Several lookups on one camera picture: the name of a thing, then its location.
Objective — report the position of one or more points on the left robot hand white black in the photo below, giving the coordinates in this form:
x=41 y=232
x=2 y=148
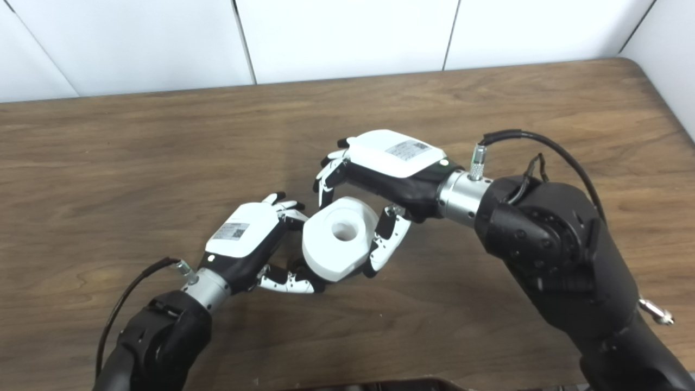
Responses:
x=244 y=239

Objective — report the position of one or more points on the black robot torso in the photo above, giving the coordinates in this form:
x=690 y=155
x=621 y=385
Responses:
x=423 y=385

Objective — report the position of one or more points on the round white plastic piece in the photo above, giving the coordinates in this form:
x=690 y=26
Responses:
x=339 y=239

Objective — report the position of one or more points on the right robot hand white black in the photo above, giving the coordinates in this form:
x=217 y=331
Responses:
x=396 y=163

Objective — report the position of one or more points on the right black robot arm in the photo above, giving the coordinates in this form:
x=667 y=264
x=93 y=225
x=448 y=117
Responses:
x=564 y=255

